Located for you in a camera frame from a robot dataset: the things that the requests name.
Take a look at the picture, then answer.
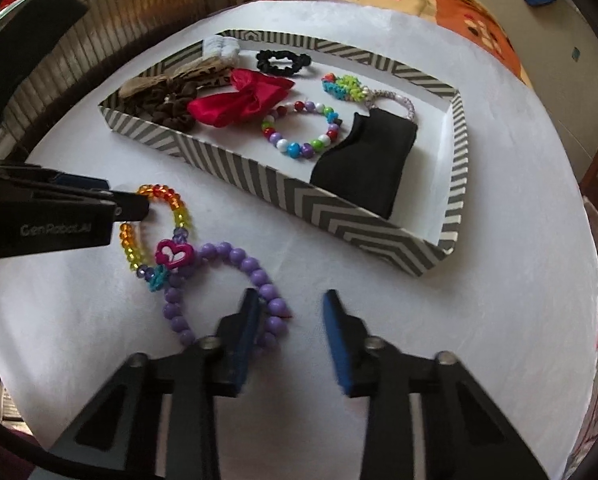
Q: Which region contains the beige leopard print bow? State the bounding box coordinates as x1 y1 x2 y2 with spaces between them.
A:
118 57 232 102

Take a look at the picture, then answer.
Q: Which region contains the grey white striped box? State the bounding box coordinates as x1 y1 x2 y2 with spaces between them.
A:
98 29 472 278

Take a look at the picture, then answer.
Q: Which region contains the brown scrunchie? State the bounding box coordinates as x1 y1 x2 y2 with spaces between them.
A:
122 77 205 133

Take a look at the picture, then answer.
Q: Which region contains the orange printed blanket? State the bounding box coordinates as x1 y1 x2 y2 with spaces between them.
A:
259 0 534 88

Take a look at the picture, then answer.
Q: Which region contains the purple bead bracelet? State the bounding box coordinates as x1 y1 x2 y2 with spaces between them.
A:
163 242 292 352

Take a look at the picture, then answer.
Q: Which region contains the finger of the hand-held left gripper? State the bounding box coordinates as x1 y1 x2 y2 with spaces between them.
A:
9 161 114 193
110 190 154 224

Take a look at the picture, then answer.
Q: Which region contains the black scrunchie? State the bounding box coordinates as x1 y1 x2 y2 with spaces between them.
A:
255 48 311 78

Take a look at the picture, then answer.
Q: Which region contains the pale pink bead bracelet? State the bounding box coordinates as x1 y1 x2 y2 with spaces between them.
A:
364 89 418 124

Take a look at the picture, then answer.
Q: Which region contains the black fabric pouch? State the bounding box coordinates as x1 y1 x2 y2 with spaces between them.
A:
310 111 419 220

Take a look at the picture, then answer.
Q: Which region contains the wooden slatted door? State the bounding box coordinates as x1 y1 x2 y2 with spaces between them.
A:
0 0 215 161

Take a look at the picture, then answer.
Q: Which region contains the neon loom band bracelet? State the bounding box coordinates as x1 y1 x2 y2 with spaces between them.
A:
321 72 375 104

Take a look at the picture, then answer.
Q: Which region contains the white knitted scrunchie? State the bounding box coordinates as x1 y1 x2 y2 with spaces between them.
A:
201 36 241 63

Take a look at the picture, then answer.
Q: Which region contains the red fabric bow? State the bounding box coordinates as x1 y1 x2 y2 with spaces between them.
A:
186 69 297 128

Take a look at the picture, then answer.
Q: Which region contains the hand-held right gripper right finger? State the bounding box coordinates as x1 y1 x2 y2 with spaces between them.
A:
321 289 550 480

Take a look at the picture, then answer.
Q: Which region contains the multicolour round bead bracelet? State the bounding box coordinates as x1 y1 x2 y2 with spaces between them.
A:
260 101 345 161

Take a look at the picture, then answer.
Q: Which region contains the dark blurry object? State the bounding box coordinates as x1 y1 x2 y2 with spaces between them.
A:
0 0 91 128

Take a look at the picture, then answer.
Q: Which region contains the rainbow crystal bracelet with heart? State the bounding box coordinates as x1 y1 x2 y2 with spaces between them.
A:
118 184 198 293

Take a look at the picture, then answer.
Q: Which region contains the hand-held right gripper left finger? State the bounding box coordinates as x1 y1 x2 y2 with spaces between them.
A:
54 288 262 480

